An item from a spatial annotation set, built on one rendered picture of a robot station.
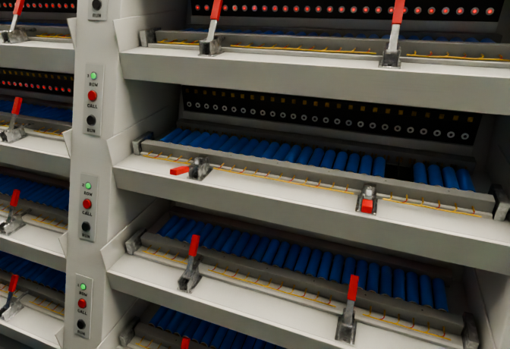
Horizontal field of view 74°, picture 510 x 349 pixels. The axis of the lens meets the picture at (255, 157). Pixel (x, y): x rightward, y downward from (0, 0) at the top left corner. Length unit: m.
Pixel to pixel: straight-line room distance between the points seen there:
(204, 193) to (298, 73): 0.24
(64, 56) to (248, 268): 0.50
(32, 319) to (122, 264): 0.30
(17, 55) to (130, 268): 0.46
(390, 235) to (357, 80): 0.21
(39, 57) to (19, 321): 0.56
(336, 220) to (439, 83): 0.22
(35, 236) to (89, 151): 0.26
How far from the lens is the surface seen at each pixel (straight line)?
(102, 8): 0.67
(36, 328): 0.93
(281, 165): 0.54
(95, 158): 0.67
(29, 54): 0.79
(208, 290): 0.63
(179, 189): 0.58
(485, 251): 0.52
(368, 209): 0.43
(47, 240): 0.83
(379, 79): 0.48
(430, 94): 0.49
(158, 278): 0.66
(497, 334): 0.58
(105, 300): 0.74
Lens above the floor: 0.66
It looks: 8 degrees down
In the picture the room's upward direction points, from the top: 7 degrees clockwise
